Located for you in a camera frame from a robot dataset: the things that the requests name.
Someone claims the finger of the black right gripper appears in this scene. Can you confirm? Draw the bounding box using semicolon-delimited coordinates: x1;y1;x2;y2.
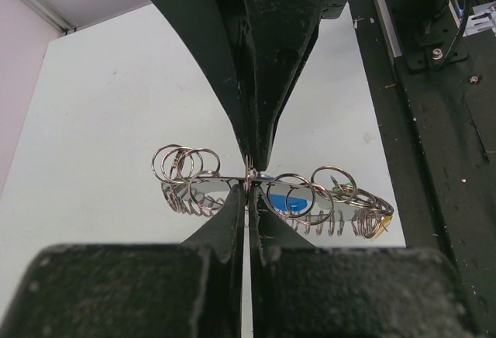
150;0;255;164

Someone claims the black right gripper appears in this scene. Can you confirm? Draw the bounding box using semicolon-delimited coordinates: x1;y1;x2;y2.
236;0;348;171

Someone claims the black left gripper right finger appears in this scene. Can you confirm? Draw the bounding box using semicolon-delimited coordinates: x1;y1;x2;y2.
249;186;483;337

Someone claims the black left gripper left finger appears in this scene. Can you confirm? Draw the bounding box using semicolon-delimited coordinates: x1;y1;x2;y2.
1;185;245;337

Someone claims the blue tag key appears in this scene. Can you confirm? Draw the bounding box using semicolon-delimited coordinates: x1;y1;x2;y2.
244;155;316;218

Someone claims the steel disc with key rings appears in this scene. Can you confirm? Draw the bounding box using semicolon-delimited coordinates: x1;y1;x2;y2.
150;144;394;240

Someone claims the yellow tag key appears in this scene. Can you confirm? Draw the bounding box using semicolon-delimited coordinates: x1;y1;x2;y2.
377;216;392;233

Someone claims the green tag key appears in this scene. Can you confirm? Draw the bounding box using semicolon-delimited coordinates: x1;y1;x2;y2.
330;175;356;201

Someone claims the right aluminium frame post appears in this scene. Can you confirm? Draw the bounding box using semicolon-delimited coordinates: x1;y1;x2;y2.
20;0;79;35

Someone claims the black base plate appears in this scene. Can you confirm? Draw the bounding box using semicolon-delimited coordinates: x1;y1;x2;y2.
349;0;495;336

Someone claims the white slotted cable duct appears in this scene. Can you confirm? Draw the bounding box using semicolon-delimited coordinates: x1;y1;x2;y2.
449;0;495;37

